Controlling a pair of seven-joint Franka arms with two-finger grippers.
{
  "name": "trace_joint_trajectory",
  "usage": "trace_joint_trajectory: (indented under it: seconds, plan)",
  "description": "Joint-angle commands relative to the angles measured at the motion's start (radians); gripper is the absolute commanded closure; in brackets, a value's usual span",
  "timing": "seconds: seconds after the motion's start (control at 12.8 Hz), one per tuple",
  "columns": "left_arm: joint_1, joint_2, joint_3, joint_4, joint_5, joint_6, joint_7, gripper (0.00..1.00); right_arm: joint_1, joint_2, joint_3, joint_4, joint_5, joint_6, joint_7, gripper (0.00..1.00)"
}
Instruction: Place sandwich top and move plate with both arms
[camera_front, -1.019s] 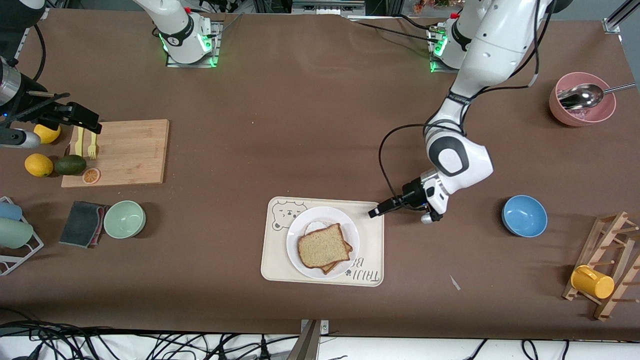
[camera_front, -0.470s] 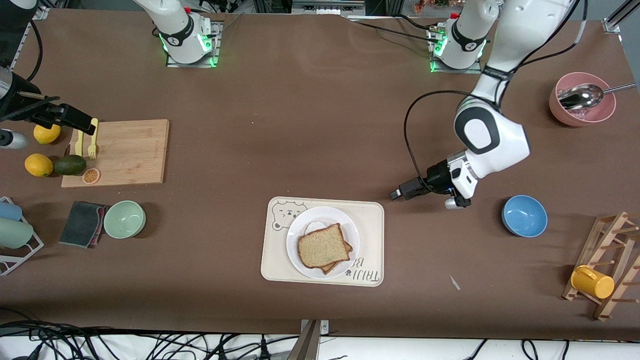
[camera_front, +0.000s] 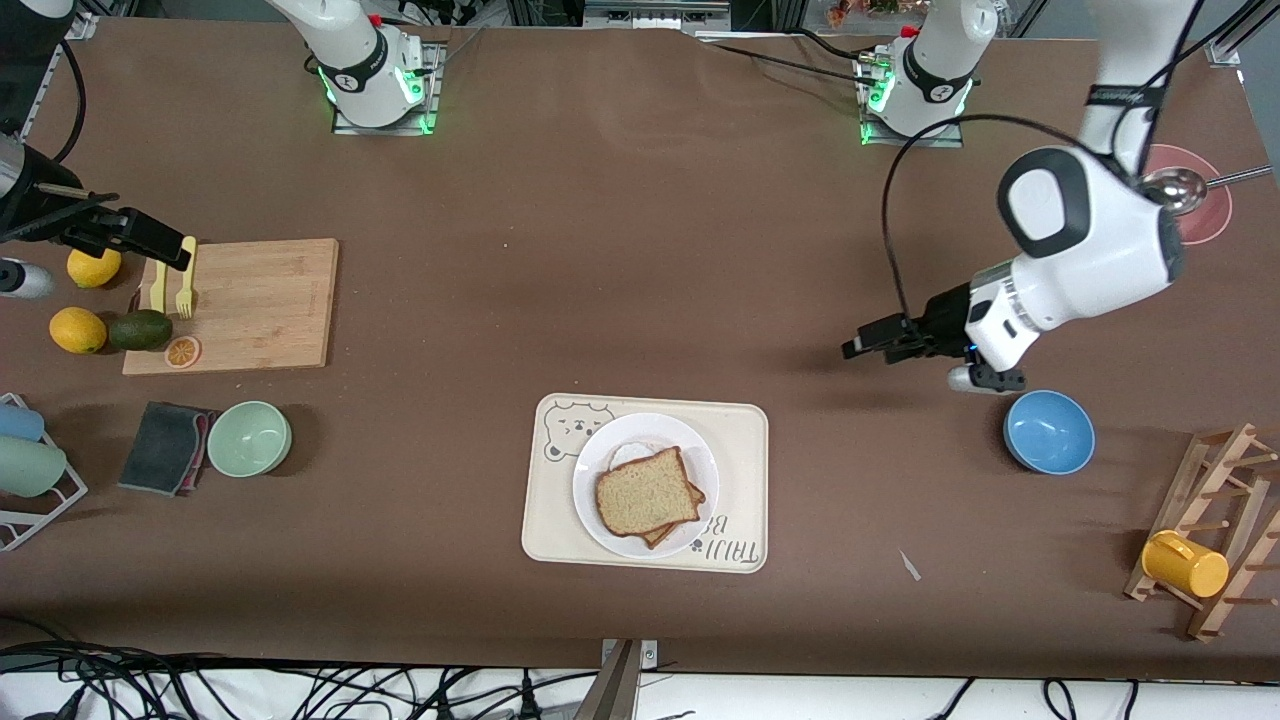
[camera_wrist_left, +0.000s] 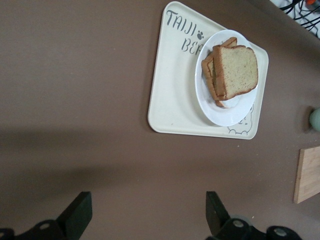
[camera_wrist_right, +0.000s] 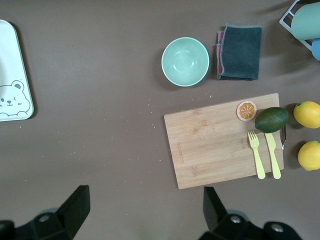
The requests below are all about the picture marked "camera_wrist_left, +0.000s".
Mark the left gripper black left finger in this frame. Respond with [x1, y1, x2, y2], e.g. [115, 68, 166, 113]
[56, 191, 93, 240]

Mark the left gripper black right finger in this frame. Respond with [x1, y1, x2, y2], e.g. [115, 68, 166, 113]
[205, 191, 230, 237]

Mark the white round plate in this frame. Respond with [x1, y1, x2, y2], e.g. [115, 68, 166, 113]
[194, 29, 258, 127]

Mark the speckled light bread slice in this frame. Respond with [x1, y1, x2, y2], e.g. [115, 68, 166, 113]
[212, 44, 259, 101]

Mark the wooden cutting board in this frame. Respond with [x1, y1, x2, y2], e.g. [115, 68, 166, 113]
[293, 146, 320, 205]

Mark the cream bear print tray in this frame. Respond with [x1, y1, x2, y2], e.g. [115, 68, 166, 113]
[147, 1, 270, 140]

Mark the pale green bowl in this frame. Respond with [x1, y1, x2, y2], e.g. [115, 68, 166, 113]
[309, 107, 320, 131]

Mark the large black cable bundle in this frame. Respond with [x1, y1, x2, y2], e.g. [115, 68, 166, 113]
[269, 0, 320, 40]

